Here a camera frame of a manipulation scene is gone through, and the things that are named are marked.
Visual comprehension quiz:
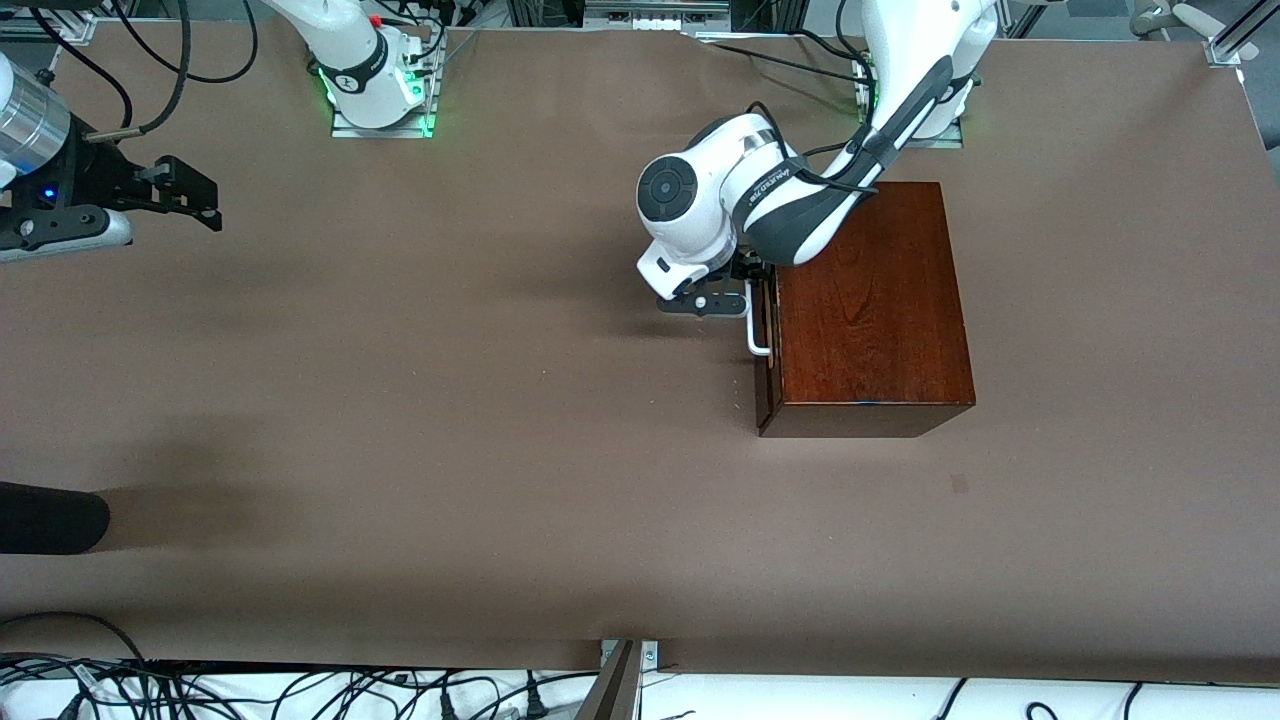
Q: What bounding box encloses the wooden drawer with white handle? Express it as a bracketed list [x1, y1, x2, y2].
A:
[745, 278, 784, 438]

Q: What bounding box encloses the dark brown wooden cabinet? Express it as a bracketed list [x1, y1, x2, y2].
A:
[757, 181, 977, 439]

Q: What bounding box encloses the black rounded cylinder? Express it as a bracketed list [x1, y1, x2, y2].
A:
[0, 481, 111, 556]

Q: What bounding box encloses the dark metal bar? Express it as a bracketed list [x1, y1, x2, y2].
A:
[574, 640, 643, 720]

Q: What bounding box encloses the grey chair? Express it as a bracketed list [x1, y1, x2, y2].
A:
[1130, 0, 1261, 63]

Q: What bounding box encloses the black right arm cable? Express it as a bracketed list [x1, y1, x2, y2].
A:
[88, 0, 259, 142]
[28, 6, 134, 133]

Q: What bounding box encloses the black base cable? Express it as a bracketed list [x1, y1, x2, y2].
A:
[700, 30, 871, 83]

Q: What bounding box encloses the silver edge bracket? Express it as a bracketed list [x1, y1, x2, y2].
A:
[600, 639, 660, 673]

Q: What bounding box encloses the black looped floor cable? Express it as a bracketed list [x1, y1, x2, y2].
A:
[0, 611, 151, 669]

